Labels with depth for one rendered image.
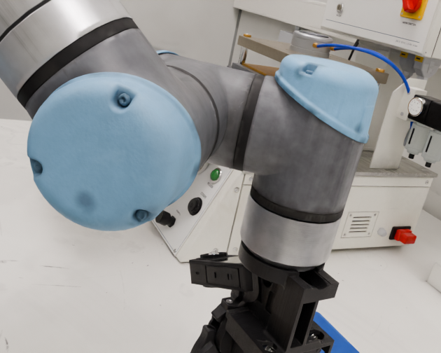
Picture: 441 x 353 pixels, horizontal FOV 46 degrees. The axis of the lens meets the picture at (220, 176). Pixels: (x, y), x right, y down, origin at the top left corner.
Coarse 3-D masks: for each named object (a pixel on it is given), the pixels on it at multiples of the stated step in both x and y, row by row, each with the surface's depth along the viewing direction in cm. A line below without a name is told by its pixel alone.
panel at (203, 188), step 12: (216, 168) 91; (228, 168) 89; (204, 180) 93; (216, 180) 89; (192, 192) 94; (204, 192) 91; (216, 192) 88; (180, 204) 95; (204, 204) 89; (180, 216) 94; (192, 216) 91; (168, 228) 95; (180, 228) 92; (192, 228) 89; (168, 240) 93; (180, 240) 90
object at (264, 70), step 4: (244, 64) 108; (248, 64) 108; (252, 64) 109; (256, 64) 110; (252, 68) 105; (256, 68) 105; (260, 68) 106; (264, 68) 107; (268, 68) 109; (272, 68) 110; (276, 68) 111; (260, 72) 102; (264, 72) 102; (268, 72) 103; (272, 72) 104
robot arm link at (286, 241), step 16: (256, 208) 40; (256, 224) 40; (272, 224) 39; (288, 224) 38; (304, 224) 38; (320, 224) 38; (336, 224) 40; (256, 240) 40; (272, 240) 39; (288, 240) 39; (304, 240) 39; (320, 240) 39; (256, 256) 41; (272, 256) 39; (288, 256) 39; (304, 256) 39; (320, 256) 40
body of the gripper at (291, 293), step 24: (264, 264) 40; (264, 288) 43; (288, 288) 40; (312, 288) 39; (336, 288) 40; (216, 312) 45; (240, 312) 44; (264, 312) 43; (288, 312) 40; (312, 312) 40; (216, 336) 45; (240, 336) 42; (264, 336) 42; (288, 336) 40; (312, 336) 44
